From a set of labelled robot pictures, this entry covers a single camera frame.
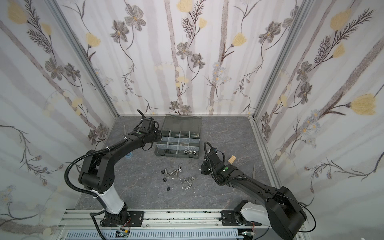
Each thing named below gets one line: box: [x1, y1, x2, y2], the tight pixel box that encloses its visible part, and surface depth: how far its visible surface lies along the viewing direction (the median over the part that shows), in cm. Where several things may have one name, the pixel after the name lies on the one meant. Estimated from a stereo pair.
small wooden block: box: [227, 155, 237, 164], surface depth 97 cm
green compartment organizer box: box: [154, 114, 202, 159], surface depth 103 cm
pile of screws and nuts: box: [161, 163, 198, 190], surface depth 90 cm
